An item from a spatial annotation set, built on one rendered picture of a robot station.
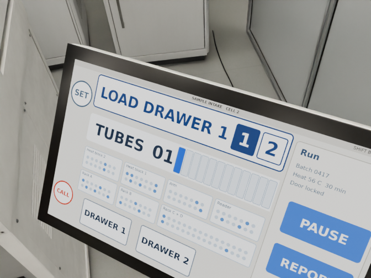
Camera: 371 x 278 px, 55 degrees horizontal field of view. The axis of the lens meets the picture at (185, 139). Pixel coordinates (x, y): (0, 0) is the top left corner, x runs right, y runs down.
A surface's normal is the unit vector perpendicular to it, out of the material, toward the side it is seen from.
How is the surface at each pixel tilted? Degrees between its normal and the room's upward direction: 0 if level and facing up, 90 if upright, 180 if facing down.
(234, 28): 0
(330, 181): 50
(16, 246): 90
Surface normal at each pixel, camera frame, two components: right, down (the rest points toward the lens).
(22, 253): 0.24, 0.73
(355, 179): -0.39, 0.12
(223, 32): -0.05, -0.65
